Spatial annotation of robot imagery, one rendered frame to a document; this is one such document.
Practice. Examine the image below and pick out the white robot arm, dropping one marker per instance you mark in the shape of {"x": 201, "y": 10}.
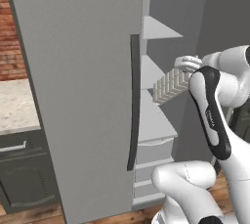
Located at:
{"x": 208, "y": 117}

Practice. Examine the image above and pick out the grey freezer door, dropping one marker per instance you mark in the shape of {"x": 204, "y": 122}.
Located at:
{"x": 81, "y": 97}

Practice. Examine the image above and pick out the grey freezer interior with shelves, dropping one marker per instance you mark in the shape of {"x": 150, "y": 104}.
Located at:
{"x": 162, "y": 71}

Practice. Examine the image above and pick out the dark green cabinet drawer front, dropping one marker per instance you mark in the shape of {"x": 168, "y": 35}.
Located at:
{"x": 19, "y": 146}

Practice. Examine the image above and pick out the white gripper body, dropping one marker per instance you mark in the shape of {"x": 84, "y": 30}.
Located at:
{"x": 187, "y": 63}

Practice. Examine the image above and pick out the dark green cabinet door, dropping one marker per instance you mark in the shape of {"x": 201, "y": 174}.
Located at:
{"x": 27, "y": 182}

